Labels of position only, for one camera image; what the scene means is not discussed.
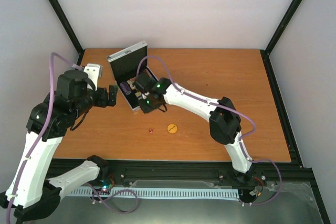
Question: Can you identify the purple chip stack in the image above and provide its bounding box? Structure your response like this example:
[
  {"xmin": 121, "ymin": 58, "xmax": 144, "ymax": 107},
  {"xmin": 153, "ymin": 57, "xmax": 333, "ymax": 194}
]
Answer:
[{"xmin": 120, "ymin": 81, "xmax": 132, "ymax": 95}]

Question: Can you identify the aluminium poker case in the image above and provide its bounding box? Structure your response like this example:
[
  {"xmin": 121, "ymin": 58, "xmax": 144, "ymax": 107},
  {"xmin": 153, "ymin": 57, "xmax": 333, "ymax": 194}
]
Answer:
[{"xmin": 107, "ymin": 41, "xmax": 157, "ymax": 112}]

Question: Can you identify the yellow big blind button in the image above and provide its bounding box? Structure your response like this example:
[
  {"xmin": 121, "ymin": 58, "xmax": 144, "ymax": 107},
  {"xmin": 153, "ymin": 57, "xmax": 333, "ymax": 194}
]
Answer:
[{"xmin": 167, "ymin": 124, "xmax": 177, "ymax": 134}]

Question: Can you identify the yellow card box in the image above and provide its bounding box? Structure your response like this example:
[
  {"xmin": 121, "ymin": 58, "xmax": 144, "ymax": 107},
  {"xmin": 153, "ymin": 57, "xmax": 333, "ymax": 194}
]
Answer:
[{"xmin": 135, "ymin": 92, "xmax": 142, "ymax": 100}]

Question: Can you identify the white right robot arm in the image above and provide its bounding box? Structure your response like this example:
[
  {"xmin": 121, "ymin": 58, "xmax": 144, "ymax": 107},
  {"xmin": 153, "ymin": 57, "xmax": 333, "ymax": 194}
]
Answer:
[{"xmin": 133, "ymin": 73, "xmax": 253, "ymax": 185}]

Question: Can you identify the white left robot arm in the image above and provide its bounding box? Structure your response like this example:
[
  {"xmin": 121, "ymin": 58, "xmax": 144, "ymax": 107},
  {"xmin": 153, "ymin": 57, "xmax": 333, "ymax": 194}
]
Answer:
[{"xmin": 1, "ymin": 70, "xmax": 118, "ymax": 223}]

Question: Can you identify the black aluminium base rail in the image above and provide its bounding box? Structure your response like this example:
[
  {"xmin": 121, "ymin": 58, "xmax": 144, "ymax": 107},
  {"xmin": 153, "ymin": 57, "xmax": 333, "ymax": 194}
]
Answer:
[{"xmin": 34, "ymin": 158, "xmax": 314, "ymax": 185}]

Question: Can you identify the light blue cable duct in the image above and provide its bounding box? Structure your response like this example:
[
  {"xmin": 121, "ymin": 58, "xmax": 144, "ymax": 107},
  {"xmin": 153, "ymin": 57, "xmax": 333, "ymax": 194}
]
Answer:
[{"xmin": 65, "ymin": 186, "xmax": 240, "ymax": 200}]

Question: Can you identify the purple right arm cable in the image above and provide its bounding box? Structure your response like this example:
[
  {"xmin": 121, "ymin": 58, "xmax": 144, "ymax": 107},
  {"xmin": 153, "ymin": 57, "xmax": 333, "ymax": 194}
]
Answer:
[{"xmin": 136, "ymin": 56, "xmax": 282, "ymax": 206}]

